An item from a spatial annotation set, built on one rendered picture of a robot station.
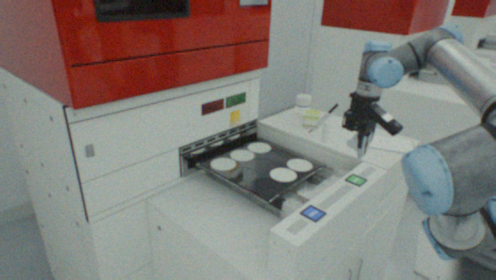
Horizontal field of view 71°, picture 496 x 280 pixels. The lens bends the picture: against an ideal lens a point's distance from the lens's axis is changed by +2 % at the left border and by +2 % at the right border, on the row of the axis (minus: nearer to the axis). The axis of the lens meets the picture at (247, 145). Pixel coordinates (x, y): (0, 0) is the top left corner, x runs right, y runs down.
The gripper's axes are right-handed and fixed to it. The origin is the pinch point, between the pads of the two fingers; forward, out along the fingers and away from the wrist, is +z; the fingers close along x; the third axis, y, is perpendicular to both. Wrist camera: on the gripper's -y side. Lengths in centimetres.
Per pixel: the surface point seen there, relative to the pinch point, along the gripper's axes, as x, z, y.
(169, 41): 35, -32, 53
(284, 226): 36.1, 9.7, 2.1
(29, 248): 70, 106, 168
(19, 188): 60, 84, 205
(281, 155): -5.1, 15.9, 36.3
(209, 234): 43, 24, 26
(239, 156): 9, 16, 47
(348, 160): -14.8, 11.7, 11.2
